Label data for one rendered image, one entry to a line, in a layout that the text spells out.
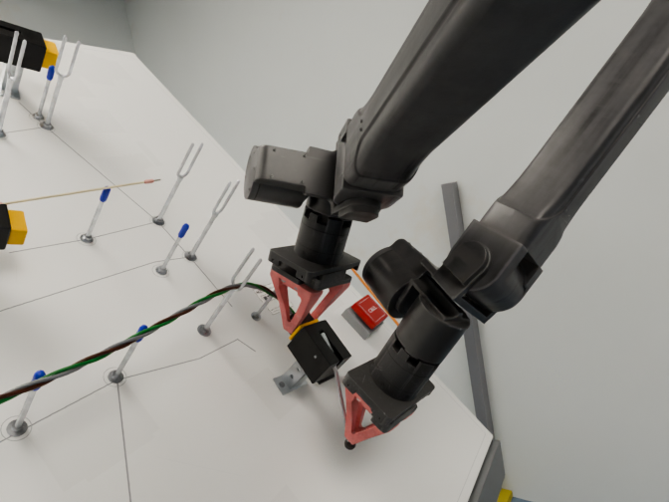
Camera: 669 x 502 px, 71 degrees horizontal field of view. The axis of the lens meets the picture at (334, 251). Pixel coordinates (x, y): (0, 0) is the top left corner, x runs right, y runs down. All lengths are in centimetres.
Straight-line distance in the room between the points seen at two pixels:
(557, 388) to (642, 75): 146
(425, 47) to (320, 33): 180
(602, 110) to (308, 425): 46
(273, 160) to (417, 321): 21
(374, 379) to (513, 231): 20
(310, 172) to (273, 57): 177
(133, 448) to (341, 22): 175
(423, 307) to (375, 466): 25
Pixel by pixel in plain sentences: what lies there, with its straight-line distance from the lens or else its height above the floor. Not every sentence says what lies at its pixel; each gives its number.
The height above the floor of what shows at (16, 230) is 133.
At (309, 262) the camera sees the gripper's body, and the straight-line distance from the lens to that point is 52.
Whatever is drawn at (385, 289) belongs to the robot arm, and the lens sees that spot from 49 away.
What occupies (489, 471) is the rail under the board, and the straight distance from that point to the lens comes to 80.
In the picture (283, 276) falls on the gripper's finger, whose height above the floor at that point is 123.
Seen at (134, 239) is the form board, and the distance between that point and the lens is 67.
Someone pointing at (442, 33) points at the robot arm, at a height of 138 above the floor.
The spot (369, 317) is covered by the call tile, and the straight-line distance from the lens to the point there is 75.
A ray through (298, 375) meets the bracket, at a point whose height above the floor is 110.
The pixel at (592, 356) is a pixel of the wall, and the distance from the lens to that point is 179.
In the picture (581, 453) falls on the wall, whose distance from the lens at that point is 197.
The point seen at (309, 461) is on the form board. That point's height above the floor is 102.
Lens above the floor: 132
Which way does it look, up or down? 8 degrees down
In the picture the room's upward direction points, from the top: 11 degrees counter-clockwise
